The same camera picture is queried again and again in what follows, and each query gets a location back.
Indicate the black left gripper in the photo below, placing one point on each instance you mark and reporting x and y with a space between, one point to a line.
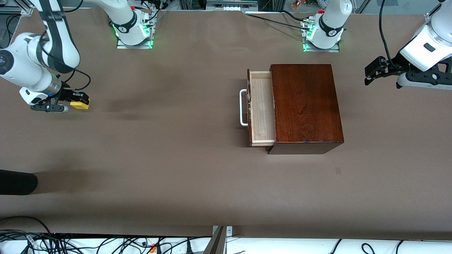
394 65

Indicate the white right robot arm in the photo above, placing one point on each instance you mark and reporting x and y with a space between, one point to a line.
31 67

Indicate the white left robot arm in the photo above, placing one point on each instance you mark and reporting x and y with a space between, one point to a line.
330 24

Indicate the aluminium bracket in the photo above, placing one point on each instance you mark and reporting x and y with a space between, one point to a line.
229 231

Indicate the yellow block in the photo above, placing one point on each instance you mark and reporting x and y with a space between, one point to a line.
80 104

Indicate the wooden drawer with dark face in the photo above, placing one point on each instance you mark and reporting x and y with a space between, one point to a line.
263 109

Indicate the black cylindrical object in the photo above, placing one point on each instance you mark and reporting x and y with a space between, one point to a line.
17 182

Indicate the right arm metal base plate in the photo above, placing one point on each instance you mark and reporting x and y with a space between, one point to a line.
122 46

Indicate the silver power strip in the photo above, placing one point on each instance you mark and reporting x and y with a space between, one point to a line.
231 6

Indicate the dark metal bar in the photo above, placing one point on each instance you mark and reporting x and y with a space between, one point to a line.
216 245

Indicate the dark brown wooden cabinet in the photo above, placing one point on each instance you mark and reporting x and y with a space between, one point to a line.
307 102

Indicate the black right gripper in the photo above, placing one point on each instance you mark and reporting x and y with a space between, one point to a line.
66 94

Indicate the aluminium frame profile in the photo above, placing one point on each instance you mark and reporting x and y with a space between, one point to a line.
429 17

